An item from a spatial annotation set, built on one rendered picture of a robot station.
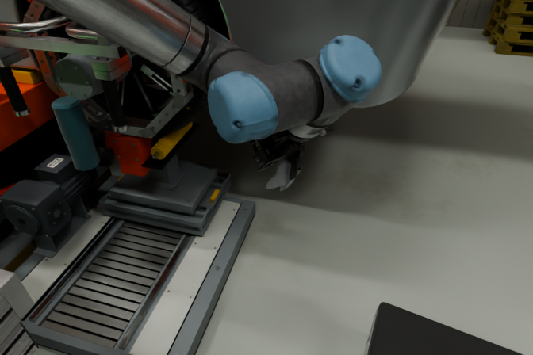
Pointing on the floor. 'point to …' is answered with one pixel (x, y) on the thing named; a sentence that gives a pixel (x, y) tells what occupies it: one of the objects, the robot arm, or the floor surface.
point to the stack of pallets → (512, 10)
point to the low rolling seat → (422, 336)
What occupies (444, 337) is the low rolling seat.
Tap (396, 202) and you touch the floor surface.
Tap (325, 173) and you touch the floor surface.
